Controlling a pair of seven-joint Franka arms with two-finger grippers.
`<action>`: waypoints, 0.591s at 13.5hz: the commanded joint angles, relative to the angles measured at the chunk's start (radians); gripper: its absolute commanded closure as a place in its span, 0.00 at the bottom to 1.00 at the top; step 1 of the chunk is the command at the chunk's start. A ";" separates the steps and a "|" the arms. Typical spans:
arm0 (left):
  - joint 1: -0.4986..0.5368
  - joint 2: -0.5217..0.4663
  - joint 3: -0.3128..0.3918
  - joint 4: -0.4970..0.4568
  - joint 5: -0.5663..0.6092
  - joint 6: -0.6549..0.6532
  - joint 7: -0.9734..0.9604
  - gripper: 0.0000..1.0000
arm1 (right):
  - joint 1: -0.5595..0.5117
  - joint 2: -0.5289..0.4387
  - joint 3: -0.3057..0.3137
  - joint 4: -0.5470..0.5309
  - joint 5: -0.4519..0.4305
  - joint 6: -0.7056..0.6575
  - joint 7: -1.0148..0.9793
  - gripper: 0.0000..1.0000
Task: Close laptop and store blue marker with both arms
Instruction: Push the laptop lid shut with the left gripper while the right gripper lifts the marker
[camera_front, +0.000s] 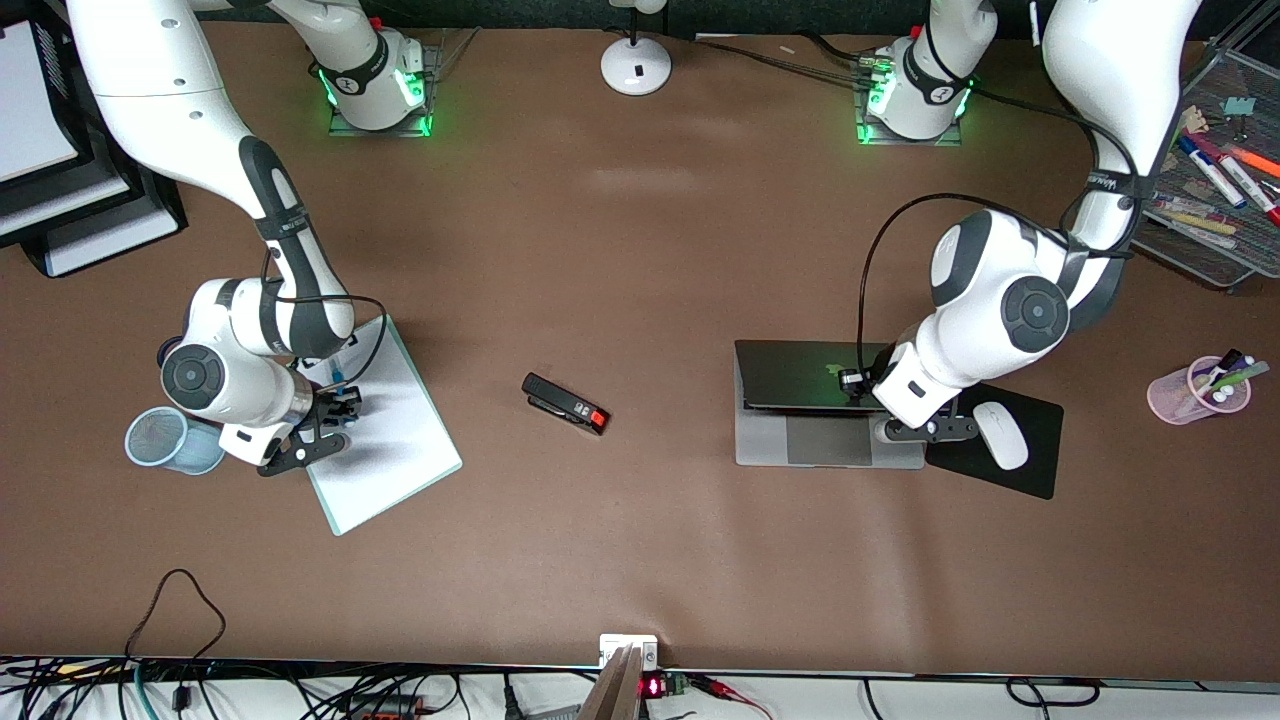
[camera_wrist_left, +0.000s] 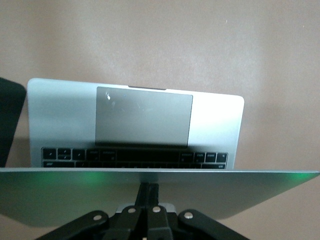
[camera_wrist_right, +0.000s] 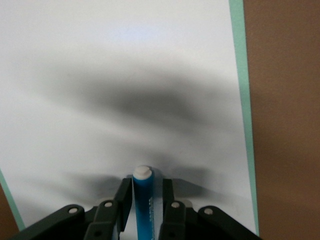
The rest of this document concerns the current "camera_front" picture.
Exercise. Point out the silver laptop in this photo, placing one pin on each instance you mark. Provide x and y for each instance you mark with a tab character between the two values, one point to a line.
800	440

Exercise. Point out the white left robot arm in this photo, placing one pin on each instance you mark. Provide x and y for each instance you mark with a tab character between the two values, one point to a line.
1000	270

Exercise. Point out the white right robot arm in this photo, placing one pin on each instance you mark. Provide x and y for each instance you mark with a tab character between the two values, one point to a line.
150	100

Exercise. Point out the black marker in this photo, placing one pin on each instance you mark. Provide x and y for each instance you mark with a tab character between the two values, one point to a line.
1230	358

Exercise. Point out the green marker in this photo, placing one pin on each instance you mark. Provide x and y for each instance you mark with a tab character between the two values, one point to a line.
1245	375

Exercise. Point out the yellow marker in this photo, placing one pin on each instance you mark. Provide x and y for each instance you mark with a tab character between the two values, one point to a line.
1200	222

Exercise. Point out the white marker with blue cap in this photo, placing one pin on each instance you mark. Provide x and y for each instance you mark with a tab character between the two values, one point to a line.
1215	175

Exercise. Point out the white marker with red cap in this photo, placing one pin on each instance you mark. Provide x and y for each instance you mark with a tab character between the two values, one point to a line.
1240	178

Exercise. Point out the orange marker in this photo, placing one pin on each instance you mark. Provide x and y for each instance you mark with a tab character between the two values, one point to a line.
1255	162

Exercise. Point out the white computer mouse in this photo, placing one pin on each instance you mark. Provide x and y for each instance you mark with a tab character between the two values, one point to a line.
1002	437

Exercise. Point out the clipboard with white paper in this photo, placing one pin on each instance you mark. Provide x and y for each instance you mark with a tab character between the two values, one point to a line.
390	460

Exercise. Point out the black mouse pad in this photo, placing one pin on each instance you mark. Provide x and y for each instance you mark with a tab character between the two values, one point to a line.
1040	445

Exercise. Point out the blue mesh pen cup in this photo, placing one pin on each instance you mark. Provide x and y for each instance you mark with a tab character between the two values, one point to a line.
160	440

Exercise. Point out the black stapler with red end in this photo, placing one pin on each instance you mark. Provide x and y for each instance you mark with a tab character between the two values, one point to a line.
560	402

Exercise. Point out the pink mesh pen cup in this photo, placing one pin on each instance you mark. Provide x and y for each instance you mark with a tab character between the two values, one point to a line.
1170	400

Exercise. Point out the orange connector block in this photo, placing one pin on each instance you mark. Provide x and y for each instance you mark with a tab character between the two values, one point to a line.
385	708

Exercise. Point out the black stacked paper tray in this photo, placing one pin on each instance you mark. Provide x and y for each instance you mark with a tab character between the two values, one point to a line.
120	215

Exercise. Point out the silver mesh desk tray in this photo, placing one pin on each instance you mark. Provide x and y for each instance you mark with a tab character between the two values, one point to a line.
1200	258

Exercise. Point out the red display module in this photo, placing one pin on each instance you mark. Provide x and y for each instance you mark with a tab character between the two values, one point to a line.
653	687

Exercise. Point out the grey mounting beam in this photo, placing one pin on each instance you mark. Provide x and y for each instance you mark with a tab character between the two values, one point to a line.
612	695

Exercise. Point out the white paper stack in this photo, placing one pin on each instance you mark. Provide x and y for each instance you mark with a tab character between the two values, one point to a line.
30	110

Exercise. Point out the teal binder clip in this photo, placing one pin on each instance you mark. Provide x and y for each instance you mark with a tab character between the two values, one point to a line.
1243	108

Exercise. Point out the white round stand base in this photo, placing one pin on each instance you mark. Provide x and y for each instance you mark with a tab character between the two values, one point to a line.
636	70

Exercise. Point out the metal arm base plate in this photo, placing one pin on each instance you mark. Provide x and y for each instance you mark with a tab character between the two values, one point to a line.
870	138
432	80

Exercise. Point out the white table edge bracket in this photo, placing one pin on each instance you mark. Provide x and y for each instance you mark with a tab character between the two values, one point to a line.
610	645

